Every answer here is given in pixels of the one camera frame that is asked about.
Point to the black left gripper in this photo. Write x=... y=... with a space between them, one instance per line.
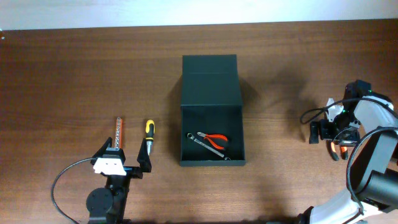
x=142 y=158

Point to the orange bit holder strip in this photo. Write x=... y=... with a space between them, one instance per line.
x=118 y=133

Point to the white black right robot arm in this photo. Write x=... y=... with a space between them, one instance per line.
x=361 y=129

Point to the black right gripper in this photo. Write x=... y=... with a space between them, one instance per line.
x=349 y=140

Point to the orange black long-nose pliers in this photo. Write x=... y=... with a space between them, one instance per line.
x=337 y=151

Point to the silver ring wrench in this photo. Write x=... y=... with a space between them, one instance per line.
x=191 y=136

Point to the red black cutting pliers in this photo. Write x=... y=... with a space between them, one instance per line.
x=218 y=141

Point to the yellow black screwdriver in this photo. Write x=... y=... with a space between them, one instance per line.
x=150 y=131

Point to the black open box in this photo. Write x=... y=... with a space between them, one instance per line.
x=211 y=103

